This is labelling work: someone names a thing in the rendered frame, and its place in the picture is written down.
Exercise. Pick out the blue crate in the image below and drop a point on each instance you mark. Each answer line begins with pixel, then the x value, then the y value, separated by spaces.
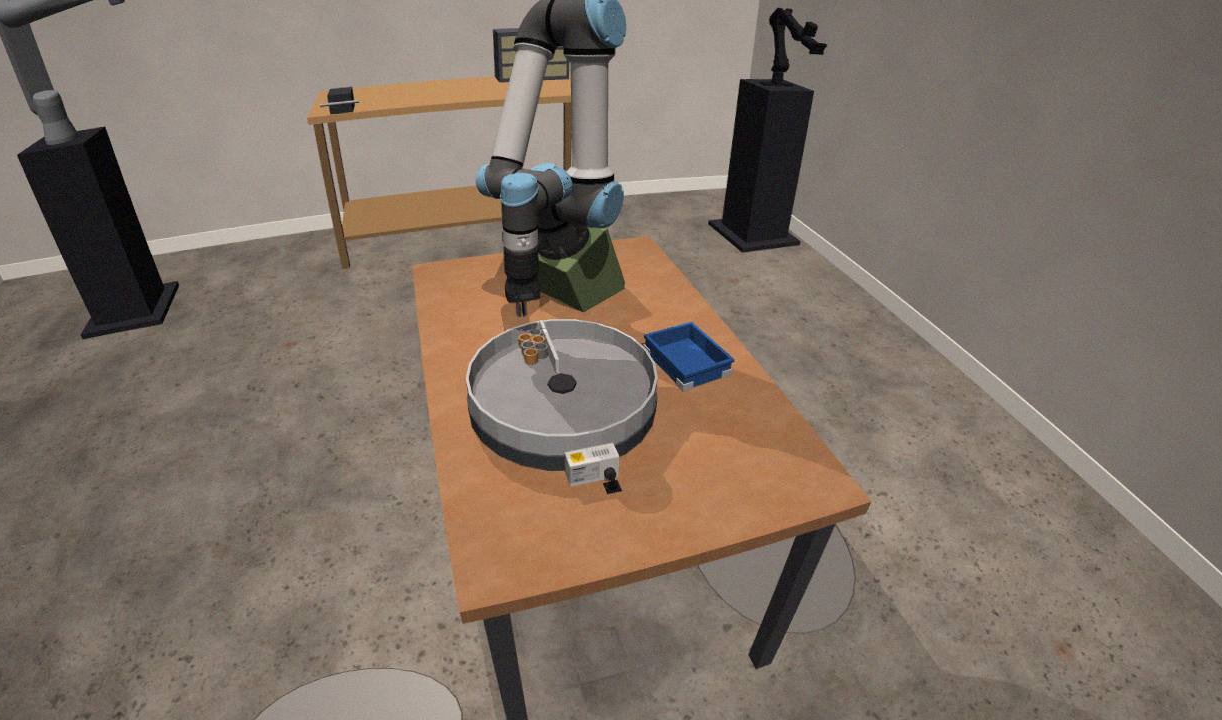
pixel 682 351

